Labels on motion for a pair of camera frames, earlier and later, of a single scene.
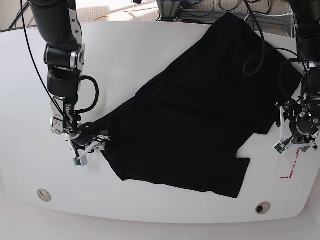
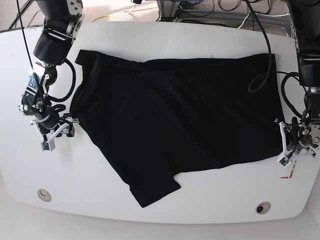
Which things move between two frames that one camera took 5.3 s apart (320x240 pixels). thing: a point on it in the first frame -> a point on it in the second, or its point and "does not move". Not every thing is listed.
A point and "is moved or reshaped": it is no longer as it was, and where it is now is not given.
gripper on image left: (83, 141) -> (49, 125)
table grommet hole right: (262, 207) does not move
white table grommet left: (44, 195) does not move
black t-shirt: (185, 127) is moved or reshaped
